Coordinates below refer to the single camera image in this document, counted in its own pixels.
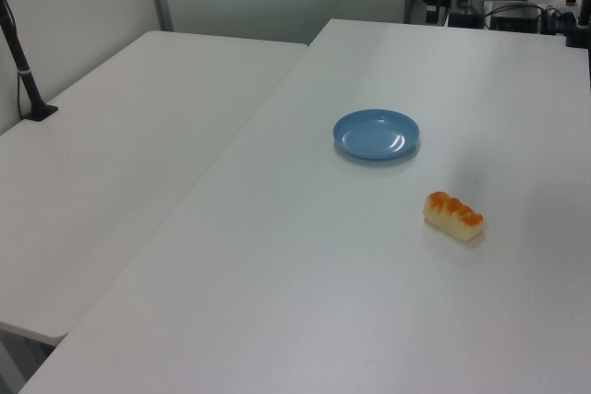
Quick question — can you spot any black electronics box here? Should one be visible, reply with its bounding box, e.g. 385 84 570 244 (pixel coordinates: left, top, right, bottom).
488 3 545 36

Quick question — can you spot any black camera stand pole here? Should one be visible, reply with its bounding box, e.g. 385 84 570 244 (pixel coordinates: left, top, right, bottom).
0 0 60 124

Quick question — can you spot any orange glazed bread loaf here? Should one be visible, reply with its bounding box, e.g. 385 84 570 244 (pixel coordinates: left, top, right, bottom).
423 190 485 243

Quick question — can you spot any black clamp mount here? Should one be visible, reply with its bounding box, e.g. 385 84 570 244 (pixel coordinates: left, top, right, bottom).
563 10 591 50

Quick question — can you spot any small black box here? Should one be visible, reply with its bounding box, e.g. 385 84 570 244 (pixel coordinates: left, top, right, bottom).
447 11 481 29

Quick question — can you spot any adjoining white side table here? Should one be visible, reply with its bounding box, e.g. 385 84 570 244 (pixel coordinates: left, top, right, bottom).
0 30 310 347

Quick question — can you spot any blue round plate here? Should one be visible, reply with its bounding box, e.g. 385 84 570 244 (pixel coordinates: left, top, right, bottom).
332 108 421 162

